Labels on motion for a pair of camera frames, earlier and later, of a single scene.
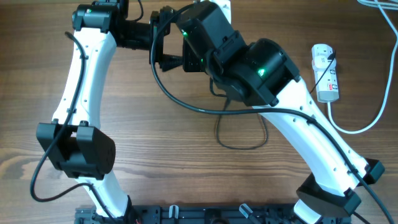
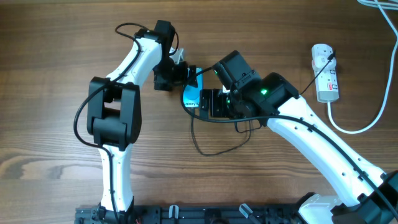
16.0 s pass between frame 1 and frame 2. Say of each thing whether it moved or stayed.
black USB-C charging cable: moved
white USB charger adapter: stayed
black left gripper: moved
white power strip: stayed
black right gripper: moved
